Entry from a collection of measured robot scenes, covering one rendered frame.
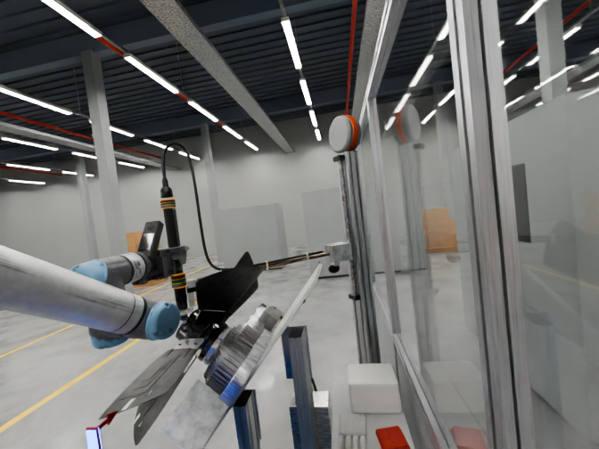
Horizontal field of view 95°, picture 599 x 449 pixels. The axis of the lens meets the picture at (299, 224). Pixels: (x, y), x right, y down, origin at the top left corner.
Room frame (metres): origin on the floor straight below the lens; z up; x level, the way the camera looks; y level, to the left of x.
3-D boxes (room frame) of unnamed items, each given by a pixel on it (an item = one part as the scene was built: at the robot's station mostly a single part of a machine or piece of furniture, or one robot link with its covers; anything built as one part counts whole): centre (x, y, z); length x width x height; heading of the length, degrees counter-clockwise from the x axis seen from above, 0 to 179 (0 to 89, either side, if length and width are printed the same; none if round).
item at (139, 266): (0.69, 0.44, 1.48); 0.08 x 0.05 x 0.08; 79
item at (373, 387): (0.98, -0.19, 0.92); 0.17 x 0.16 x 0.11; 81
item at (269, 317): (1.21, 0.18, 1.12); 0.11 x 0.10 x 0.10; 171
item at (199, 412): (0.82, 0.38, 0.98); 0.20 x 0.16 x 0.20; 81
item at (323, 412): (1.05, 0.04, 0.73); 0.15 x 0.09 x 0.22; 81
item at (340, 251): (1.16, -0.15, 1.39); 0.10 x 0.07 x 0.08; 116
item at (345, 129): (1.20, -0.24, 1.88); 0.17 x 0.15 x 0.16; 171
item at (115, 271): (0.61, 0.46, 1.48); 0.11 x 0.08 x 0.09; 169
